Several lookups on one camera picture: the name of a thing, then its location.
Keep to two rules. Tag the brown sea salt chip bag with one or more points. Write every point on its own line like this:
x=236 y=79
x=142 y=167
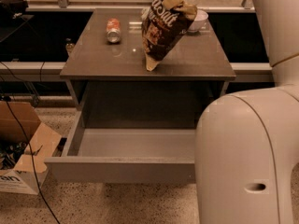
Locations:
x=164 y=23

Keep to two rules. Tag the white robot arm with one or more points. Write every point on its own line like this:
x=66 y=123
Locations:
x=247 y=142

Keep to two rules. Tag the grey cabinet with counter top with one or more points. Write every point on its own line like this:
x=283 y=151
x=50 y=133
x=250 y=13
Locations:
x=195 y=58

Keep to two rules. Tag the open grey top drawer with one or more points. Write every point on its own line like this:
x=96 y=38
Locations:
x=133 y=132

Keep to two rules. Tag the black bag on desk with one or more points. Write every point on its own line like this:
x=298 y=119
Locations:
x=9 y=8

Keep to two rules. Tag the red soda can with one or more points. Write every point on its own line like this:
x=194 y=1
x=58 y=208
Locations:
x=113 y=30

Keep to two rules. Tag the white bowl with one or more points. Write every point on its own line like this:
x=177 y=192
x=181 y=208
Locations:
x=199 y=21

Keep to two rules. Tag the small bottle behind cabinet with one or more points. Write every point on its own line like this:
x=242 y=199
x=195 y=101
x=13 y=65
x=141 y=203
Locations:
x=69 y=45

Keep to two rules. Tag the cardboard box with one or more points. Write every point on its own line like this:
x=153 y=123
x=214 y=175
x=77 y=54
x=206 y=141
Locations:
x=25 y=144

